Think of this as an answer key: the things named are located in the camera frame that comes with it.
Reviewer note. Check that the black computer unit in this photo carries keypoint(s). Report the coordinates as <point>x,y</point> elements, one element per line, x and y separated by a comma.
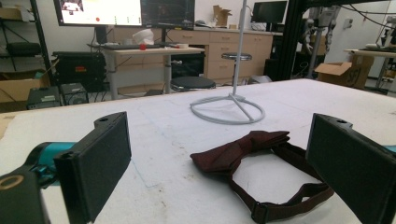
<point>74,93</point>
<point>43,98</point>

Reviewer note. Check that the black metal frame post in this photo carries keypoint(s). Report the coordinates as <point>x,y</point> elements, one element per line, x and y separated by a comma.
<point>292,40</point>

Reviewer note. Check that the small torn cardboard box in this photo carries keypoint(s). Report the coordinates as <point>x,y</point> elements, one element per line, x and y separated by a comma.
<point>221,15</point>

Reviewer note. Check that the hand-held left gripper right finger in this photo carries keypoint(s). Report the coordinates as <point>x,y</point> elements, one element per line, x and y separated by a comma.
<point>351,168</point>

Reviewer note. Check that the wooden drawer cabinet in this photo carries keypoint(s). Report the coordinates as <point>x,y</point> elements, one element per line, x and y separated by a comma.
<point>218,49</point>

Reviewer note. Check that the large flat cardboard box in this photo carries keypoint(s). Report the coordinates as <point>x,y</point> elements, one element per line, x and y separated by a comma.
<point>18,88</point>

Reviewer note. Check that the small black monitor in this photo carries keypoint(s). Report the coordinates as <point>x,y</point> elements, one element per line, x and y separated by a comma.
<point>269,11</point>

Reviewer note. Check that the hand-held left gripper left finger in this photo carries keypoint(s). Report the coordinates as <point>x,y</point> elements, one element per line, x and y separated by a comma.
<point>93,168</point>

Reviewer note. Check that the white plastic bag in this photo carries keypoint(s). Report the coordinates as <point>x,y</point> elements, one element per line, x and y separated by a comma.
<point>144,36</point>

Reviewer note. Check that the black equipment case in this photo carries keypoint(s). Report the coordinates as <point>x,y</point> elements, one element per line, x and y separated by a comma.
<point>79,70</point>

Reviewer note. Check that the black shelf rack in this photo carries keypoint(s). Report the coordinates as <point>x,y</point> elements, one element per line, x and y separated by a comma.
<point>40,40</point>

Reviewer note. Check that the large bright monitor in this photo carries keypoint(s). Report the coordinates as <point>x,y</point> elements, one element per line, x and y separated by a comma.
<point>102,12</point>

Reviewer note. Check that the maroon bow tie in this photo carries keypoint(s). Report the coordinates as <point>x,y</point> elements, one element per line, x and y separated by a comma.
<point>230,155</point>

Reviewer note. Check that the open cardboard box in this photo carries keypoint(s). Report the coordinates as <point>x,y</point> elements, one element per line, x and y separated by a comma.
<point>345,73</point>

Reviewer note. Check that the red ball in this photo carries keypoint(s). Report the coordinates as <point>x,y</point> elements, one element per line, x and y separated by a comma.
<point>142,47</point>

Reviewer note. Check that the wooden side table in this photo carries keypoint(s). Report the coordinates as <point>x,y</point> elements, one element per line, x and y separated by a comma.
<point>373,53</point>

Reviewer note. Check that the dark monitor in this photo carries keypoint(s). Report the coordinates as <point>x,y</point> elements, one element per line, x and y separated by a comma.
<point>168,14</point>

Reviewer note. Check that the black round stool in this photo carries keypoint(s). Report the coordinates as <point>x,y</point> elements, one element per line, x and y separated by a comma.
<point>192,82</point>

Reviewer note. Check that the metal stool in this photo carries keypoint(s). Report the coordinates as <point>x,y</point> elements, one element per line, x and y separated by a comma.
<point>229,56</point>

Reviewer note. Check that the black keyboard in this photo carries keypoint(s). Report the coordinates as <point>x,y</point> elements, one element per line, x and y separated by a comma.
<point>124,47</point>

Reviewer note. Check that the light wooden desk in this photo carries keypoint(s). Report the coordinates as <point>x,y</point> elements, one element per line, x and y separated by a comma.
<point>155,51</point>

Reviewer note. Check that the white metal stand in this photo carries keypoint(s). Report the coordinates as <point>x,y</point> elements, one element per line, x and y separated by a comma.
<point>237,62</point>

